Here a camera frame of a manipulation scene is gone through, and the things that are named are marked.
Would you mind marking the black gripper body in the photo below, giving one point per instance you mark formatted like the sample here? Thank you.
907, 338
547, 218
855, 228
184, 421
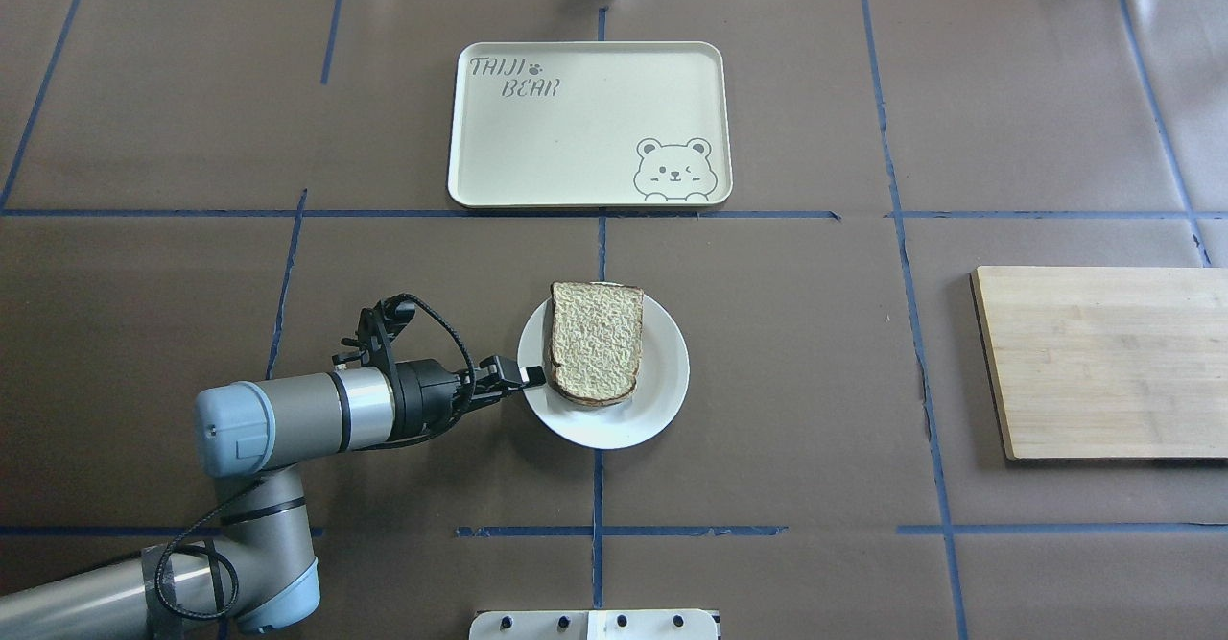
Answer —
425, 398

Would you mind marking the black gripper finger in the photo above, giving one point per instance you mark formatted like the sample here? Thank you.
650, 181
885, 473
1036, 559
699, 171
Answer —
532, 377

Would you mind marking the bread slice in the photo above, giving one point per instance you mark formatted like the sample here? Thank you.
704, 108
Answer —
594, 346

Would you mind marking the white round plate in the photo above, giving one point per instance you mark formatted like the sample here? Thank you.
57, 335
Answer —
664, 377

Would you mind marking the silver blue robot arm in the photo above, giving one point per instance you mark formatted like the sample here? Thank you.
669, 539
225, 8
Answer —
261, 571

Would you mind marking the cream bear tray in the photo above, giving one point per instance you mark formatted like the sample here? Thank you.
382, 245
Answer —
588, 124

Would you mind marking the wooden cutting board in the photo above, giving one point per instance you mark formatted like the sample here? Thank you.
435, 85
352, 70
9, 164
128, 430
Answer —
1106, 363

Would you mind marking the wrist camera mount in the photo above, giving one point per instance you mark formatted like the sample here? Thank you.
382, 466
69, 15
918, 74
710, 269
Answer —
378, 326

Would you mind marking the white pedestal column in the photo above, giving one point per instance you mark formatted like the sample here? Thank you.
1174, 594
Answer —
652, 623

